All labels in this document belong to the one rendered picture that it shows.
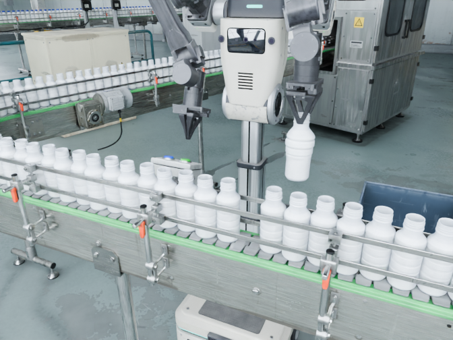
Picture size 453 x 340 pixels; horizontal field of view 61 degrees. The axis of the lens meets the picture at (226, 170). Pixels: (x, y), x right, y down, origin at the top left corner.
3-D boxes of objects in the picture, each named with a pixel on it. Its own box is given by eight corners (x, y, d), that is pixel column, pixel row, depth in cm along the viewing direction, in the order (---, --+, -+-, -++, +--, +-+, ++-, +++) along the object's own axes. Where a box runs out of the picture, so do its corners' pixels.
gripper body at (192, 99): (201, 113, 111) (204, 88, 110) (170, 110, 115) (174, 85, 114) (210, 115, 117) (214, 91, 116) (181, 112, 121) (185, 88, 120)
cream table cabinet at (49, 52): (114, 110, 579) (102, 27, 529) (138, 118, 540) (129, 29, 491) (41, 127, 505) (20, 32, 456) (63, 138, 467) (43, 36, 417)
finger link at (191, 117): (189, 140, 113) (193, 108, 112) (168, 137, 115) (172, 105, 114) (199, 140, 119) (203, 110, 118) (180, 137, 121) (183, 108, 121)
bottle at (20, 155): (31, 193, 123) (19, 144, 116) (18, 189, 126) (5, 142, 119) (46, 185, 128) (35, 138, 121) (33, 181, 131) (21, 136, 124)
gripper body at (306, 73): (323, 86, 92) (326, 54, 90) (313, 93, 84) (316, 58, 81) (297, 83, 95) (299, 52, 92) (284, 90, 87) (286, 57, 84)
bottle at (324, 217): (327, 251, 94) (334, 191, 87) (336, 266, 89) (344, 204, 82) (303, 253, 93) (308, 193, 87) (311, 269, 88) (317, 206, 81)
